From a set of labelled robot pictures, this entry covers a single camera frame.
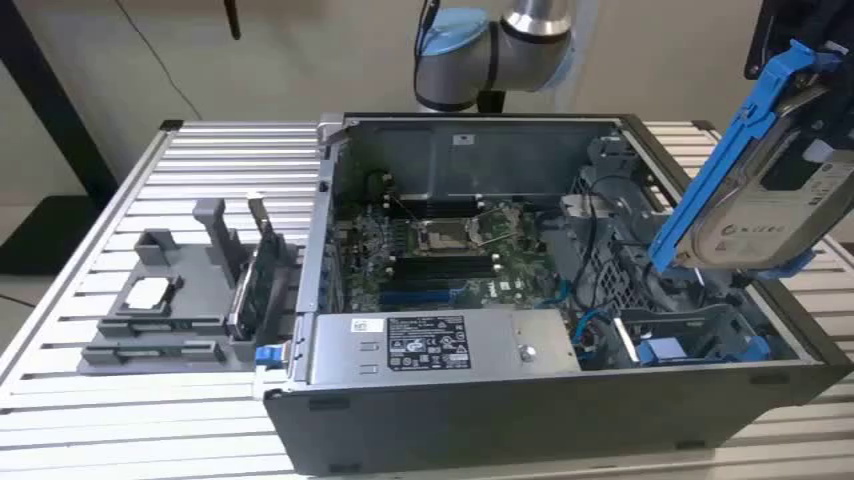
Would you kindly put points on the black post with base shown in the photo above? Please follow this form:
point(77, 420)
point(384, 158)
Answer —
point(41, 100)

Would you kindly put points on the silver power supply unit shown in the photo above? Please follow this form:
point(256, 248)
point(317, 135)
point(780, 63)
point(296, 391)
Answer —
point(488, 360)

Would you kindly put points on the blue expansion slot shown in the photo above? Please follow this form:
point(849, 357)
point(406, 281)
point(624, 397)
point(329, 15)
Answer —
point(421, 298)

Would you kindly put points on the grey metal disk bay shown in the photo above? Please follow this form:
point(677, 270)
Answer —
point(621, 280)

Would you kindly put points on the hard disk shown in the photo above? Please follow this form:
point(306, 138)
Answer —
point(661, 352)
point(735, 235)

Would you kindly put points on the black antenna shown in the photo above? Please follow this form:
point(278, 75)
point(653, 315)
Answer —
point(234, 20)

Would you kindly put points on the grey parts rack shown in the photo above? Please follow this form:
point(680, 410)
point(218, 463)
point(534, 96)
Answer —
point(194, 280)

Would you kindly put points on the CPU socket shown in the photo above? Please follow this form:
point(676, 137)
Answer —
point(444, 235)

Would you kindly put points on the silver CPU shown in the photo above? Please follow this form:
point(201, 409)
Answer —
point(149, 296)

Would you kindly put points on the black table corner cap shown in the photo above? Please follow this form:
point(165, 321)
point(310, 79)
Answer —
point(703, 125)
point(171, 125)

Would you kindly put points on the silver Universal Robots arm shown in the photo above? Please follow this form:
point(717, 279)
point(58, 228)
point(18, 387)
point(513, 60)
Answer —
point(461, 75)

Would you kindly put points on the black RAM slot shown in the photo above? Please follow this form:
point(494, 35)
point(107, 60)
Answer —
point(444, 278)
point(444, 271)
point(444, 259)
point(444, 265)

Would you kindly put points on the green graphics card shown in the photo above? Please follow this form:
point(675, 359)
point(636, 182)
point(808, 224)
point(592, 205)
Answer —
point(257, 290)

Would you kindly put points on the dark grey PC case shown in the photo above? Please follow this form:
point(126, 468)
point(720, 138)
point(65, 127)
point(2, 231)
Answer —
point(468, 425)

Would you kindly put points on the green motherboard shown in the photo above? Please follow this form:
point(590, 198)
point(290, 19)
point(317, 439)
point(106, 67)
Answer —
point(528, 270)

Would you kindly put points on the thin metal locking lever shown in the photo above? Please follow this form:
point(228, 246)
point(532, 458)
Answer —
point(408, 209)

